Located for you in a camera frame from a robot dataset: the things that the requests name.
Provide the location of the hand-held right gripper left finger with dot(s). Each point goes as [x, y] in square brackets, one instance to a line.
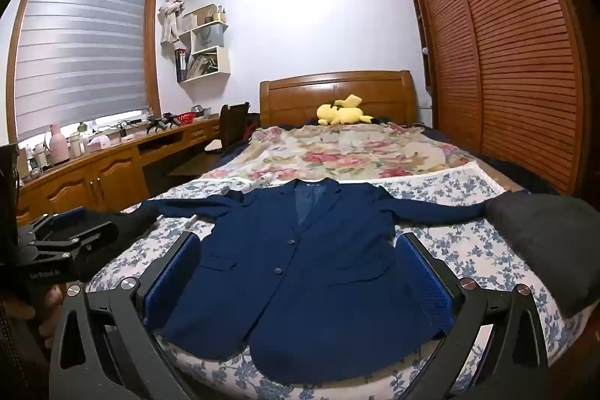
[171, 283]

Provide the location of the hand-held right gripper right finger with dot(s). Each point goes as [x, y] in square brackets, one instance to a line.
[429, 287]

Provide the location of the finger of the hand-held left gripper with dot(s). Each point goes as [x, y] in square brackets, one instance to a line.
[79, 241]
[65, 223]

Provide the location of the navy blue suit jacket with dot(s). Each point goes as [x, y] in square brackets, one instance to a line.
[304, 278]

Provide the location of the person's left hand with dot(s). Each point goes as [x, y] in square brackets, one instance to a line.
[18, 310]

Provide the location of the black cloth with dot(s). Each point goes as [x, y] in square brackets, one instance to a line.
[126, 231]

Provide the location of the blue floral bed sheet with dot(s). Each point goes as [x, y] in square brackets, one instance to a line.
[468, 240]

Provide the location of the wooden desk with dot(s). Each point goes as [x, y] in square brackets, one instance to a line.
[108, 175]

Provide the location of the pink bottle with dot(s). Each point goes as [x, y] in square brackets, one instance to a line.
[57, 147]

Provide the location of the grey folded cloth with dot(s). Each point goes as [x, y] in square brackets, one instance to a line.
[548, 240]

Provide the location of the red basket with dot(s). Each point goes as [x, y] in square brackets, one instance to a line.
[185, 118]

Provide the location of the pink floral blanket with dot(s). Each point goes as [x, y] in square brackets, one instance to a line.
[337, 151]

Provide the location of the grey striped window blind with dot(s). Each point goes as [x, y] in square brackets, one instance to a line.
[79, 53]

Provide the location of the dark wooden chair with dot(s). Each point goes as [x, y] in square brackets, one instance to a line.
[234, 123]

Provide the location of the black binder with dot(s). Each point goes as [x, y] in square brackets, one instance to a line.
[180, 65]

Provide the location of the yellow plush toy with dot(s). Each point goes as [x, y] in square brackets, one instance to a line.
[340, 113]

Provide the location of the wooden bed headboard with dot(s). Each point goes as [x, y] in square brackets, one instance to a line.
[300, 97]

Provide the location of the tied beige curtain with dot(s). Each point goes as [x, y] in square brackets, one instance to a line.
[171, 18]

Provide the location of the grey paper bag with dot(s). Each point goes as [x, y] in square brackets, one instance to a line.
[208, 38]

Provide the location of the wooden louvred wardrobe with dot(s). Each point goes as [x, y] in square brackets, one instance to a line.
[506, 53]

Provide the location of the wooden window frame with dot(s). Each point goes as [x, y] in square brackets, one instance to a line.
[152, 44]

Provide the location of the white wall shelf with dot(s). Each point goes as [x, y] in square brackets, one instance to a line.
[220, 65]

